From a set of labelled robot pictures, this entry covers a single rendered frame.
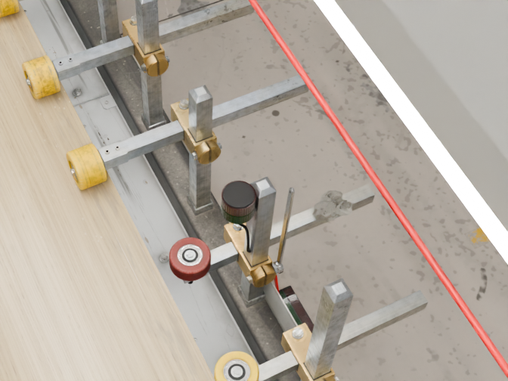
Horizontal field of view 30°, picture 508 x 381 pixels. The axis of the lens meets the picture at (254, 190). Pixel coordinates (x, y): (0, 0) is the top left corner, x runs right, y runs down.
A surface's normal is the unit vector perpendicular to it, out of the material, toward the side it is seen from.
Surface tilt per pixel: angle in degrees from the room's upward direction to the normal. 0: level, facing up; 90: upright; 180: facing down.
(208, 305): 0
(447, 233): 0
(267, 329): 0
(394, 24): 90
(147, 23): 90
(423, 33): 61
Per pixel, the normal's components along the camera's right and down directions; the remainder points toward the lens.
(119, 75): 0.05, -0.55
